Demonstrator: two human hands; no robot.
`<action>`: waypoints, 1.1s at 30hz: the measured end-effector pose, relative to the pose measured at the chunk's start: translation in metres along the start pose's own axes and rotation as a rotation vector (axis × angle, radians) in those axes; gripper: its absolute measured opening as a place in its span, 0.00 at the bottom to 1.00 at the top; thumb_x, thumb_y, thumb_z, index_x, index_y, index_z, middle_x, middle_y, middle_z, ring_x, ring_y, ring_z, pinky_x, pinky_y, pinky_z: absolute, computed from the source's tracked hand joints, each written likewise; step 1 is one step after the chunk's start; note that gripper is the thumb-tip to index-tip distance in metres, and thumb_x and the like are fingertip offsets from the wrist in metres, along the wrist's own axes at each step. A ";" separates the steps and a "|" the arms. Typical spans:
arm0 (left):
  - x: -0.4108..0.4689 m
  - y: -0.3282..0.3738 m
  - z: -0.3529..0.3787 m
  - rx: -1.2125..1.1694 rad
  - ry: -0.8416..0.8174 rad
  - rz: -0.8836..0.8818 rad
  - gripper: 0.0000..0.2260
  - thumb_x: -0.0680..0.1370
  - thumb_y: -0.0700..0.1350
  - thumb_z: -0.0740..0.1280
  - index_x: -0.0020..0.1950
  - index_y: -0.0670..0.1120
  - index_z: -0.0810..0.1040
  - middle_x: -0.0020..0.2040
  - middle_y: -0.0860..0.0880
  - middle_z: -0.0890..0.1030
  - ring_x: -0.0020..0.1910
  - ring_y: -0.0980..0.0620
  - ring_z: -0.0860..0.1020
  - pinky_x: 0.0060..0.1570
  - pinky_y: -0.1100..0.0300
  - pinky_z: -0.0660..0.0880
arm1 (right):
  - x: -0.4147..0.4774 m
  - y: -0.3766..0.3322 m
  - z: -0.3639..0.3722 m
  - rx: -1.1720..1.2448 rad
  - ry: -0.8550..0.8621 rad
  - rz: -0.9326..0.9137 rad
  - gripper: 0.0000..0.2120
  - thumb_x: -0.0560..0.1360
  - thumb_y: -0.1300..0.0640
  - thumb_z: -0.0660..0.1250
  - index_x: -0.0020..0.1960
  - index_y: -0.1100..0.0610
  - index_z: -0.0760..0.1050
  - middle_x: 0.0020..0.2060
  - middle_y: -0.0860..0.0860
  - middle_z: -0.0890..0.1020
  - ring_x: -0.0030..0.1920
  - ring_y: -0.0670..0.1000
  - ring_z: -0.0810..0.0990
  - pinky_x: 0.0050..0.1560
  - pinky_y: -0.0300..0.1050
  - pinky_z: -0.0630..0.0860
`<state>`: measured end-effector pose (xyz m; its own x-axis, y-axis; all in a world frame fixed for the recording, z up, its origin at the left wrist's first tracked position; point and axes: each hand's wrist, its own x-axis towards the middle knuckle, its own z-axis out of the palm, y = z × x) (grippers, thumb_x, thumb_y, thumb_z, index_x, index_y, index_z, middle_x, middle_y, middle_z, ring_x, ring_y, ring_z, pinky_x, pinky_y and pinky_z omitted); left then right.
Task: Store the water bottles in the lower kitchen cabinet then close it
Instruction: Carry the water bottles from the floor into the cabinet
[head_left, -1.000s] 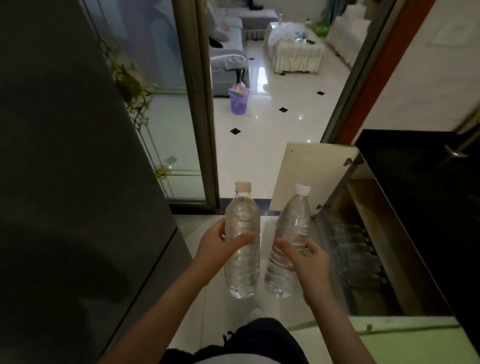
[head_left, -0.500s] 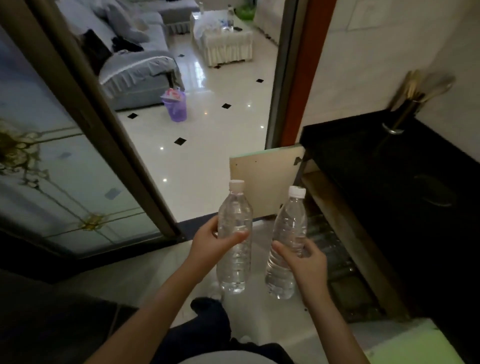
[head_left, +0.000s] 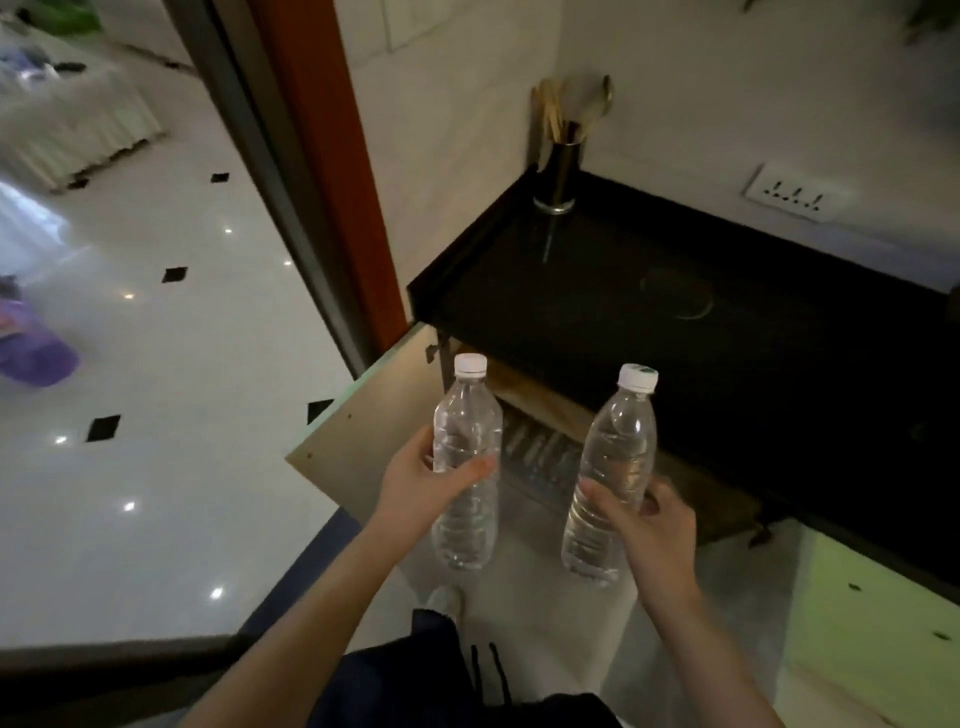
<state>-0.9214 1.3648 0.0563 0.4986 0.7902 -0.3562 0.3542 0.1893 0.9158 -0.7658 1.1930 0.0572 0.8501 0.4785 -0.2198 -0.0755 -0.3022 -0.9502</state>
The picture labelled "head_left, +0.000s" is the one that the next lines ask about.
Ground wooden chopsticks bundle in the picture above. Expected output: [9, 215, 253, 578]
[531, 77, 572, 145]

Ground metal ladle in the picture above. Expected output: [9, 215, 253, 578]
[572, 72, 617, 142]

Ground person's left forearm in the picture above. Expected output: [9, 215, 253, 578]
[178, 524, 423, 728]

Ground black metal utensil holder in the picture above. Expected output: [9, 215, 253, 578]
[531, 119, 586, 218]

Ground person's left hand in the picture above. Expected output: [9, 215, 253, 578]
[366, 427, 499, 550]

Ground person's right hand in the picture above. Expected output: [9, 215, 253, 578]
[576, 477, 701, 613]

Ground purple plastic bag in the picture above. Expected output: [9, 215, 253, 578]
[0, 298, 82, 389]

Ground person's left shoe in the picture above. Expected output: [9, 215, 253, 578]
[425, 584, 468, 625]

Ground dark grey door jamb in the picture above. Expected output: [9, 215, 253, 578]
[163, 0, 378, 378]

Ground clear plastic water bottle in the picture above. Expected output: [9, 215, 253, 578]
[560, 362, 661, 587]
[430, 351, 505, 572]

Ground green base cupboard row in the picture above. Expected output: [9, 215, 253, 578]
[782, 527, 960, 728]

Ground green edged cabinet door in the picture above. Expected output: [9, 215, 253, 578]
[284, 320, 453, 513]
[599, 515, 820, 728]

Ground row of clear water bottles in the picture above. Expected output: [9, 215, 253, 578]
[497, 404, 591, 519]

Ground long white wall socket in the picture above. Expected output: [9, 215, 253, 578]
[741, 162, 854, 225]

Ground white clothed table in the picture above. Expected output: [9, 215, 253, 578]
[0, 20, 168, 194]

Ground orange door frame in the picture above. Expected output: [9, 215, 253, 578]
[245, 0, 412, 355]

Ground dark sliding door edge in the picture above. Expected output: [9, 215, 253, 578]
[0, 632, 250, 708]

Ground green bag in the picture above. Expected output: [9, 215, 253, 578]
[35, 0, 104, 36]

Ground person's black trousers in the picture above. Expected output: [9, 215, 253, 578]
[305, 605, 625, 728]

